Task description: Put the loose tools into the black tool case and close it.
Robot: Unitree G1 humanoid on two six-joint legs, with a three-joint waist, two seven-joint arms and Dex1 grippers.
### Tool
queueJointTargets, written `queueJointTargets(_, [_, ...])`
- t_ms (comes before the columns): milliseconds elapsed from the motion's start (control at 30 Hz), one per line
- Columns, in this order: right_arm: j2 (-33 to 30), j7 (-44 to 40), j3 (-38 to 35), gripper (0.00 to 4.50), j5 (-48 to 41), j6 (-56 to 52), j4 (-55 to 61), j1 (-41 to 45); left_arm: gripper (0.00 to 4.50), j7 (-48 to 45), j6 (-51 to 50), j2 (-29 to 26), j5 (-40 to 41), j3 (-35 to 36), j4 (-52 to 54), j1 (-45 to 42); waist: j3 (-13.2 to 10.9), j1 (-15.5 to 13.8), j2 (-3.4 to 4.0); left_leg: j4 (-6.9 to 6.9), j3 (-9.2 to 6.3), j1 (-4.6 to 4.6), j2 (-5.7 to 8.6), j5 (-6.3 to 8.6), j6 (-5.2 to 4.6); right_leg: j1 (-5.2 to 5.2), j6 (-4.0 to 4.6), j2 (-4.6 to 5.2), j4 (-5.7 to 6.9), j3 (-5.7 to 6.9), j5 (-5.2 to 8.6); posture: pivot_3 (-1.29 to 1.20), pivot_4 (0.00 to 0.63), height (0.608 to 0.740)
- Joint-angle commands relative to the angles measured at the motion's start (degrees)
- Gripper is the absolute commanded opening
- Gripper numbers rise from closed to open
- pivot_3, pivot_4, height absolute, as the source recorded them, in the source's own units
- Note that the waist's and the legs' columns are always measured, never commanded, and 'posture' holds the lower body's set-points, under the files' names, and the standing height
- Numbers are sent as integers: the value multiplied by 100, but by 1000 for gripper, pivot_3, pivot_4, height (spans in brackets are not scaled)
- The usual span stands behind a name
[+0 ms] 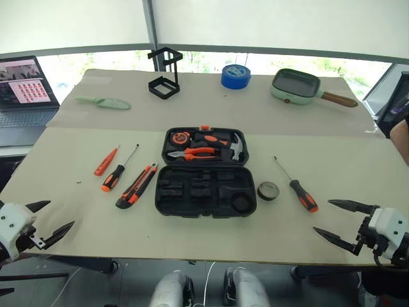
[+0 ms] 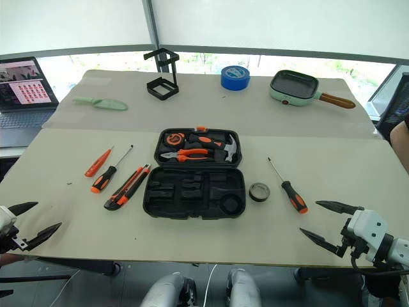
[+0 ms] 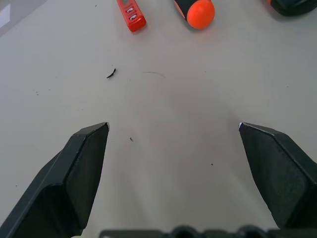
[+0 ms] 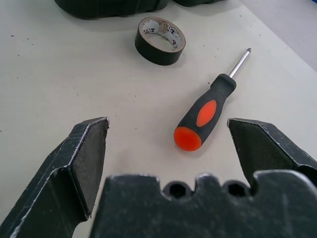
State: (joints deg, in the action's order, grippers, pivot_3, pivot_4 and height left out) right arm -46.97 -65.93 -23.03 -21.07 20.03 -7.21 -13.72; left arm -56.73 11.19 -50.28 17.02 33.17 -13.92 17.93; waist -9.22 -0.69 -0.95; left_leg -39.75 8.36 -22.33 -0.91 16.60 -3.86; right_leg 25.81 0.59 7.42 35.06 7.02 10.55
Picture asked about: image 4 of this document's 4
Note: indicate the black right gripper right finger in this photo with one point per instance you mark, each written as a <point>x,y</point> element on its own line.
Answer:
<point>262,146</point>

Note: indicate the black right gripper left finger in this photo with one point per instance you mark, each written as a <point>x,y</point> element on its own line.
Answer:
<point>49,186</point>

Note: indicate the black tool case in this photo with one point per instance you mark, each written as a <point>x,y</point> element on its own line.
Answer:
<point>99,10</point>

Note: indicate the black tape roll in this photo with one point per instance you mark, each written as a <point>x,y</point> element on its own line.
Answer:
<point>148,49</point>

